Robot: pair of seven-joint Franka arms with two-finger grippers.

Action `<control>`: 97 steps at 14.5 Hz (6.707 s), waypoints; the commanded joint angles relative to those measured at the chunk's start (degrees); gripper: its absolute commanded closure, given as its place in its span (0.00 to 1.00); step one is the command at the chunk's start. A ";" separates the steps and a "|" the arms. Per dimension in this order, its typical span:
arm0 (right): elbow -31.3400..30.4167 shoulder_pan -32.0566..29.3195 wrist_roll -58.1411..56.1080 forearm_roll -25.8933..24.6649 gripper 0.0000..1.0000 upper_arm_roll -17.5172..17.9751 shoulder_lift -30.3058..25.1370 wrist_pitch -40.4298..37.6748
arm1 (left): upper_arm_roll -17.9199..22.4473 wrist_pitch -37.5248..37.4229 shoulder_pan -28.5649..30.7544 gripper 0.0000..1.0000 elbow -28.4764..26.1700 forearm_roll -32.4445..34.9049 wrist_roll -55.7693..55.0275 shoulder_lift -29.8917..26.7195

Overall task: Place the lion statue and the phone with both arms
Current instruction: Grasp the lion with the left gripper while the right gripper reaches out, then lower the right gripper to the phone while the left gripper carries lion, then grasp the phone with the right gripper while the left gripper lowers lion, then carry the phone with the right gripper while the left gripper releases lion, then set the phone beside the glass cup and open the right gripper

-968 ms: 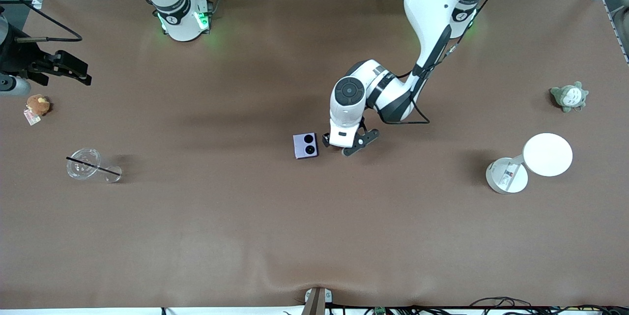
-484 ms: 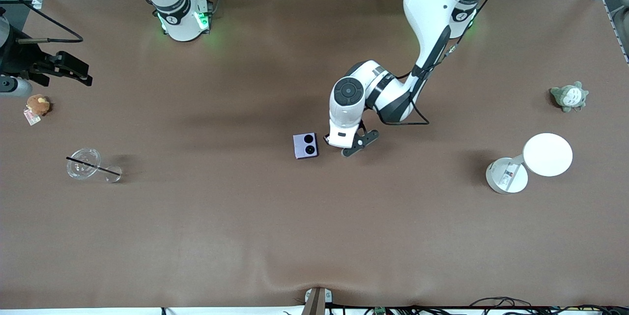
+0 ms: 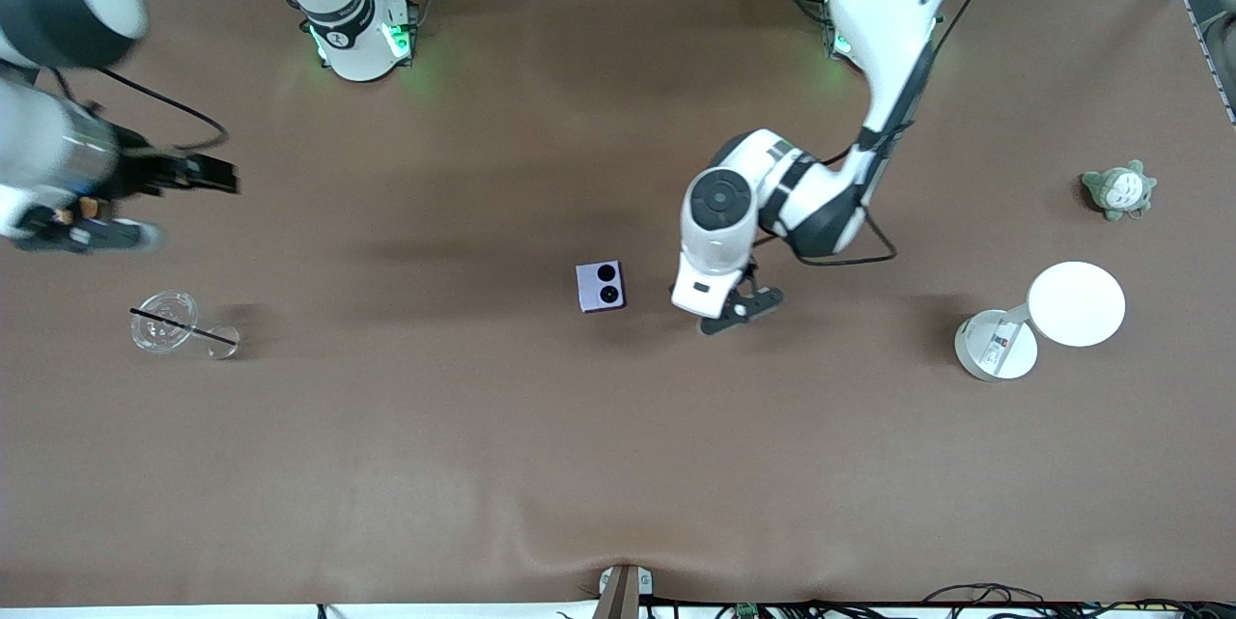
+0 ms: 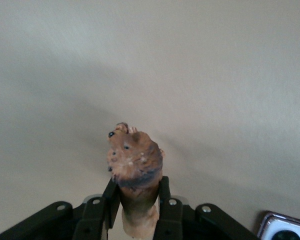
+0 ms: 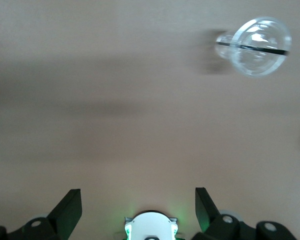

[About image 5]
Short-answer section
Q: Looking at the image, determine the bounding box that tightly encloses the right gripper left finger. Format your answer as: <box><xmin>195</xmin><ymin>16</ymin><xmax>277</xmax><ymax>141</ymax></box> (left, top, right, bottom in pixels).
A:
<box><xmin>22</xmin><ymin>188</ymin><xmax>83</xmax><ymax>240</ymax></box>

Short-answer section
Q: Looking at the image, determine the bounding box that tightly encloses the black drinking straw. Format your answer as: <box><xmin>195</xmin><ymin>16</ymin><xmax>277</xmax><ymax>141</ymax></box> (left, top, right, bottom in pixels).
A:
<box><xmin>214</xmin><ymin>41</ymin><xmax>290</xmax><ymax>57</ymax></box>

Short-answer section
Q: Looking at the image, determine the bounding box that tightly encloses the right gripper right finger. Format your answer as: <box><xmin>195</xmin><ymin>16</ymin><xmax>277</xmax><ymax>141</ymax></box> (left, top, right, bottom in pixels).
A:
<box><xmin>191</xmin><ymin>186</ymin><xmax>257</xmax><ymax>240</ymax></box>

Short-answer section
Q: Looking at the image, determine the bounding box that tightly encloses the clear plastic cup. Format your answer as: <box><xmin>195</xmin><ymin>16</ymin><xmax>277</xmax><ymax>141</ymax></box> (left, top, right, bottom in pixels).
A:
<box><xmin>214</xmin><ymin>15</ymin><xmax>293</xmax><ymax>80</ymax></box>

